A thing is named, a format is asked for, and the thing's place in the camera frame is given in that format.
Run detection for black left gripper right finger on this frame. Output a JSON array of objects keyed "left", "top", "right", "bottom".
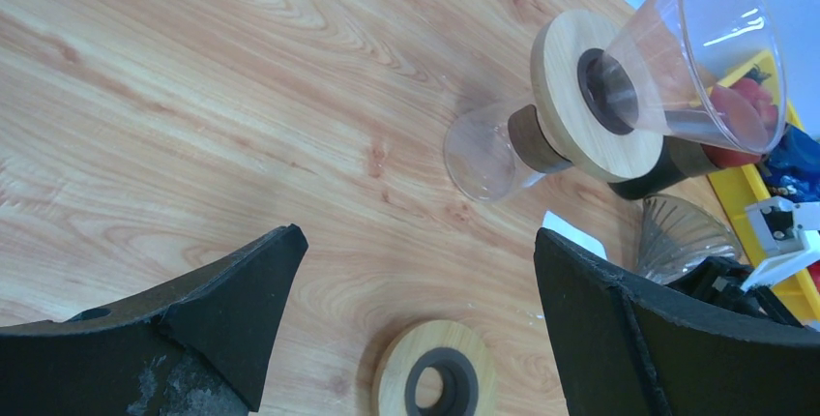
[{"left": 534, "top": 229, "right": 819, "bottom": 415}]

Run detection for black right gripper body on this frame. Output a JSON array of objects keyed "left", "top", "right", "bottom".
[{"left": 666, "top": 256, "right": 803, "bottom": 327}]

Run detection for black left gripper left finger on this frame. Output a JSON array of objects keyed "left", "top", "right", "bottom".
[{"left": 1, "top": 224, "right": 308, "bottom": 415}]

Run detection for white paper coffee filter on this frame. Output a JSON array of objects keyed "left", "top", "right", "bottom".
[{"left": 542, "top": 211, "right": 607, "bottom": 260}]

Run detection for clear plastic cone dripper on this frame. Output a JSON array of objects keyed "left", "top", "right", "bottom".
[{"left": 587, "top": 0, "right": 787, "bottom": 155}]

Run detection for wooden ring dripper holder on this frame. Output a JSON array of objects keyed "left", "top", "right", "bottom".
[{"left": 530, "top": 10, "right": 663, "bottom": 183}]

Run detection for blue snack bag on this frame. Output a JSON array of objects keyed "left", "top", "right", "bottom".
[{"left": 757, "top": 125, "right": 819, "bottom": 203}]

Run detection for red strawberries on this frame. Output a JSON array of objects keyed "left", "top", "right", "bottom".
[{"left": 702, "top": 74, "right": 779, "bottom": 168}]

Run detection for clear glass carafe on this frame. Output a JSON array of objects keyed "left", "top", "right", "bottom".
[{"left": 443, "top": 93, "right": 572, "bottom": 202}]

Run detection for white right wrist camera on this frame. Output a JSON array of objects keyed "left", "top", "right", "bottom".
[{"left": 742, "top": 196, "right": 819, "bottom": 290}]

